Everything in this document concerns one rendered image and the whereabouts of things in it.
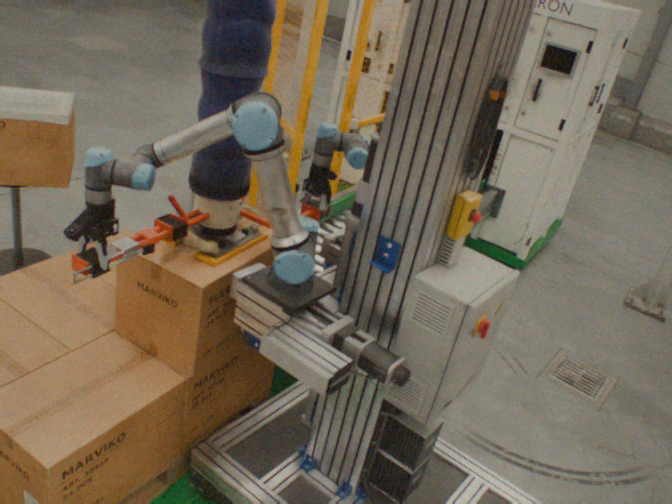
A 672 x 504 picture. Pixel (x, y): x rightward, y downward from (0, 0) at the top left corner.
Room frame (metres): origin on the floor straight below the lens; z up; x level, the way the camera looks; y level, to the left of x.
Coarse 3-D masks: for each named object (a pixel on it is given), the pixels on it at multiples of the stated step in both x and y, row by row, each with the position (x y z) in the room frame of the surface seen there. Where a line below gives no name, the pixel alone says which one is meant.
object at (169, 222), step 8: (160, 216) 1.91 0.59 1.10; (168, 216) 1.93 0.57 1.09; (176, 216) 1.93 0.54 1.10; (160, 224) 1.86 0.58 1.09; (168, 224) 1.87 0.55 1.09; (176, 224) 1.89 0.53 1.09; (184, 224) 1.89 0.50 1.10; (160, 232) 1.86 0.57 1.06; (176, 232) 1.85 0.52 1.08; (184, 232) 1.89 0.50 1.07; (168, 240) 1.84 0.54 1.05; (176, 240) 1.85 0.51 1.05
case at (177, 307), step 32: (160, 256) 1.90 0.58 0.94; (192, 256) 1.95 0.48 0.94; (256, 256) 2.05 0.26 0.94; (128, 288) 1.90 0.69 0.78; (160, 288) 1.84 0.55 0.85; (192, 288) 1.78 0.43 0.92; (224, 288) 1.89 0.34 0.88; (128, 320) 1.90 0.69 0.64; (160, 320) 1.83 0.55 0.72; (192, 320) 1.78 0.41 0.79; (224, 320) 1.91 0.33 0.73; (160, 352) 1.83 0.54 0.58; (192, 352) 1.77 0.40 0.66; (224, 352) 1.94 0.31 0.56
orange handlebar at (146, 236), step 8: (200, 216) 2.00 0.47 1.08; (208, 216) 2.03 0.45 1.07; (248, 216) 2.10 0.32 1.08; (256, 216) 2.09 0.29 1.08; (192, 224) 1.95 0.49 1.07; (264, 224) 2.07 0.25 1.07; (136, 232) 1.78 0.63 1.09; (144, 232) 1.79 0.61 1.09; (152, 232) 1.80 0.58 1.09; (168, 232) 1.84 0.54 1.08; (136, 240) 1.76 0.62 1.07; (144, 240) 1.75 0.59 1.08; (152, 240) 1.77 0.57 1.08; (120, 256) 1.64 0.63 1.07; (80, 264) 1.53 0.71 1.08
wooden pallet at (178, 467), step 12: (264, 396) 2.25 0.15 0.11; (252, 408) 2.17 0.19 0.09; (228, 420) 2.02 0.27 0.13; (216, 432) 2.04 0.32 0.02; (180, 456) 1.76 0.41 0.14; (168, 468) 1.70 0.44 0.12; (180, 468) 1.76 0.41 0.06; (156, 480) 1.71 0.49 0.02; (168, 480) 1.70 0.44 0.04; (132, 492) 1.53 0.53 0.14; (144, 492) 1.64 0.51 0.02; (156, 492) 1.65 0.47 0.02
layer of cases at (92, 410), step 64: (64, 256) 2.39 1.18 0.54; (0, 320) 1.84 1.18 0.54; (64, 320) 1.93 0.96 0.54; (0, 384) 1.52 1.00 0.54; (64, 384) 1.59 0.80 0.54; (128, 384) 1.66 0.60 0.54; (192, 384) 1.79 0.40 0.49; (256, 384) 2.18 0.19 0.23; (0, 448) 1.34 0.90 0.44; (64, 448) 1.32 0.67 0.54; (128, 448) 1.51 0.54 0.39
